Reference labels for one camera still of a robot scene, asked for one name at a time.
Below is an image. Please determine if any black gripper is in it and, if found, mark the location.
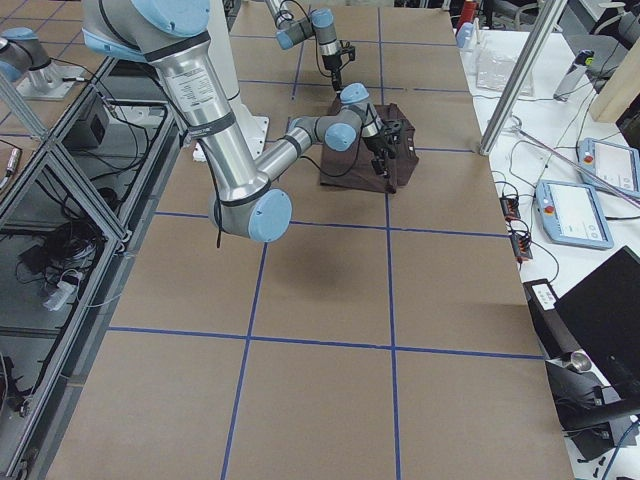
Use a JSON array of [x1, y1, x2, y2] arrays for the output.
[[321, 47, 356, 91], [364, 119, 404, 178]]

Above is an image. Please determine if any dark brown t-shirt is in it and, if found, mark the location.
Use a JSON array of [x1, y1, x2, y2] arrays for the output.
[[319, 103, 419, 194]]

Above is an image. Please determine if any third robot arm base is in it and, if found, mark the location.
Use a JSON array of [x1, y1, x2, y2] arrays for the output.
[[1, 27, 85, 101]]

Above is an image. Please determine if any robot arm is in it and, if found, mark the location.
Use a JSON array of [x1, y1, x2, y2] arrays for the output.
[[265, 1, 356, 94], [82, 1, 403, 243]]

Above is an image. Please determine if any red bottle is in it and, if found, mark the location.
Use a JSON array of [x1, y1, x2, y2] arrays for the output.
[[459, 0, 478, 25]]

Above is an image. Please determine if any near blue teach pendant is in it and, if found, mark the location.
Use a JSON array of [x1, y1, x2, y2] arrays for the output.
[[535, 180, 614, 250]]

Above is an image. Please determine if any blue teach pendant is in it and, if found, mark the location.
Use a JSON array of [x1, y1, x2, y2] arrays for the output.
[[578, 138, 639, 198], [535, 180, 614, 250]]

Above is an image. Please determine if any far blue teach pendant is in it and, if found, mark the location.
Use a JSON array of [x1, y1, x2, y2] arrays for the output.
[[578, 138, 639, 198]]

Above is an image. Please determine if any black box under table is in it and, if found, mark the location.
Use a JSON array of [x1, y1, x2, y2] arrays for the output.
[[63, 97, 109, 150]]

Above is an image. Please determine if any black monitor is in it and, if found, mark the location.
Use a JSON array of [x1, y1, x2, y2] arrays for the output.
[[556, 246, 639, 398]]

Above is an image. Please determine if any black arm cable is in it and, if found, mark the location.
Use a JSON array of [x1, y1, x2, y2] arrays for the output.
[[212, 99, 396, 249], [272, 0, 359, 81]]

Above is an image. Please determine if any white camera stand base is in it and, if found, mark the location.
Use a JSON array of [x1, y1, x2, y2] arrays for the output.
[[207, 0, 269, 159]]

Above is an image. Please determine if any aluminium frame post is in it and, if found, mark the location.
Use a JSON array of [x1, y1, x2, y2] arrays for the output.
[[478, 0, 568, 156]]

